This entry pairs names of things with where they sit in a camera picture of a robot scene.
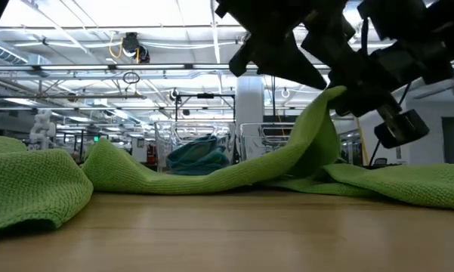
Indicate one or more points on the black office chair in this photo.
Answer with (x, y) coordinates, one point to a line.
(379, 161)

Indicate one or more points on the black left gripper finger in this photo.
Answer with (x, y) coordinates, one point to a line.
(291, 64)

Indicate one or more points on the white robot figure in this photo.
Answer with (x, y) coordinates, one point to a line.
(42, 126)

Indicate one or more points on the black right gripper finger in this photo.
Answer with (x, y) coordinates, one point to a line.
(332, 49)
(362, 102)

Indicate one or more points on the green microfiber towel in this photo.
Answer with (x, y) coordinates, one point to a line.
(30, 189)
(400, 185)
(211, 177)

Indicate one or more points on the white building pillar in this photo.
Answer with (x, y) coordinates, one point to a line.
(249, 98)

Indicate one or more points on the light blue microfiber towel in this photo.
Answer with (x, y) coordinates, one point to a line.
(200, 149)
(200, 161)
(198, 171)

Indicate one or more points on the black workstation rack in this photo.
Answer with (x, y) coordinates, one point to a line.
(81, 145)

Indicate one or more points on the black metal rig frame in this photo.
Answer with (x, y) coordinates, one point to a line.
(205, 96)

